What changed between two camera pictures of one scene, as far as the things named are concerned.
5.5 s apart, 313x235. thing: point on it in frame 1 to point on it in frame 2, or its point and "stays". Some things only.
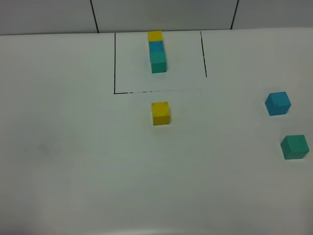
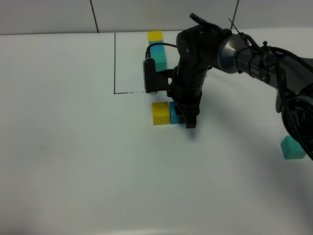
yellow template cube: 155,35 stays
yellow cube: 160,112 stays
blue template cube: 156,46 stays
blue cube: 278,103 to 174,119
